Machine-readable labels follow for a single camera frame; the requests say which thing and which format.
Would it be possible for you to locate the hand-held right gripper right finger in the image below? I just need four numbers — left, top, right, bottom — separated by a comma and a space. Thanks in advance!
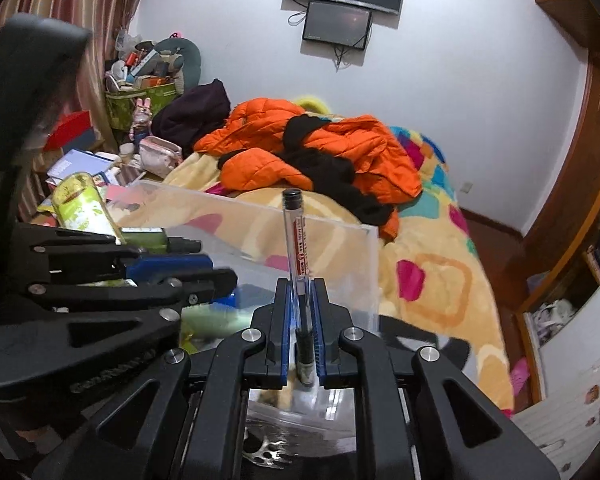
311, 277, 561, 480

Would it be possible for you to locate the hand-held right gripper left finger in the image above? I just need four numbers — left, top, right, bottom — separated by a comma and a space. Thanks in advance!
32, 277, 296, 480

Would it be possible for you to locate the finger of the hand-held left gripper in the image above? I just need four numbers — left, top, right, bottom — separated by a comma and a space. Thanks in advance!
0, 268, 239, 411
12, 222, 215, 286

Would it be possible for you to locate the dark green glass bottle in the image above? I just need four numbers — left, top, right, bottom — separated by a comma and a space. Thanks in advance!
120, 226, 202, 256

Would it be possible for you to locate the clear plastic bin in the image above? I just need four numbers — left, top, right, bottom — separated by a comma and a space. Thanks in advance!
107, 180, 381, 436

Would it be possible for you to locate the clear ballpoint pen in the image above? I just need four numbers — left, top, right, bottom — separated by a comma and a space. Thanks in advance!
281, 187, 317, 388

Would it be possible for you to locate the yellow-green spray bottle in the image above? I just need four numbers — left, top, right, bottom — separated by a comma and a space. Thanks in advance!
50, 171, 126, 246

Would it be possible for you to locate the red box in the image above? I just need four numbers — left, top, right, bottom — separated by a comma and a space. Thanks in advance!
42, 111, 96, 153

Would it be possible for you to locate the pink notebook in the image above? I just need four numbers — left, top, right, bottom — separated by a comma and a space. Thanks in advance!
105, 185, 146, 206

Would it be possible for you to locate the blue notebook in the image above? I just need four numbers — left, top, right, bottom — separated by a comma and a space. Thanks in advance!
45, 149, 116, 181

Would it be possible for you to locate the pink pouch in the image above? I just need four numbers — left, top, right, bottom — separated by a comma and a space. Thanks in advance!
138, 135, 183, 178

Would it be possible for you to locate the yellow colourful blanket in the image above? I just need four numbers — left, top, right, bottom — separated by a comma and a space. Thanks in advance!
115, 92, 516, 413

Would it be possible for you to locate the green storage basket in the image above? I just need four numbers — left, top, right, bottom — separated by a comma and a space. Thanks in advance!
105, 82, 178, 133

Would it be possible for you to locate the bunny figure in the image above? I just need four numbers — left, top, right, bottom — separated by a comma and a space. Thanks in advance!
130, 97, 154, 146

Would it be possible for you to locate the dark purple garment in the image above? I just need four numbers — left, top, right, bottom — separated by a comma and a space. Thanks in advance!
150, 78, 231, 148

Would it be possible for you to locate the black garment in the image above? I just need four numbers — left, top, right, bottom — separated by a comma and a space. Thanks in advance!
217, 114, 396, 226

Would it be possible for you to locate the orange puffer jacket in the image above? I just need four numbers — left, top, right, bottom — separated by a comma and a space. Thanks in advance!
192, 97, 423, 241

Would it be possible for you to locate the grey-green pillow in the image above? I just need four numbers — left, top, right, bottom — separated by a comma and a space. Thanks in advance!
152, 36, 202, 93

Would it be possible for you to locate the wooden wardrobe shelf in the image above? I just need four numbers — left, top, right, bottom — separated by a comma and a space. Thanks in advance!
515, 200, 600, 401

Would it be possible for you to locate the white suitcase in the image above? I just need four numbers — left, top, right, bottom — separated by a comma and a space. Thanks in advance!
512, 350, 600, 480

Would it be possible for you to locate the wooden door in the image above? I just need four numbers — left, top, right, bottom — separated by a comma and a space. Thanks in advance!
520, 55, 600, 311

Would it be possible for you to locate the small black screen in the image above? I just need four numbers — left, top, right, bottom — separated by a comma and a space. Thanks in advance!
301, 0, 373, 51

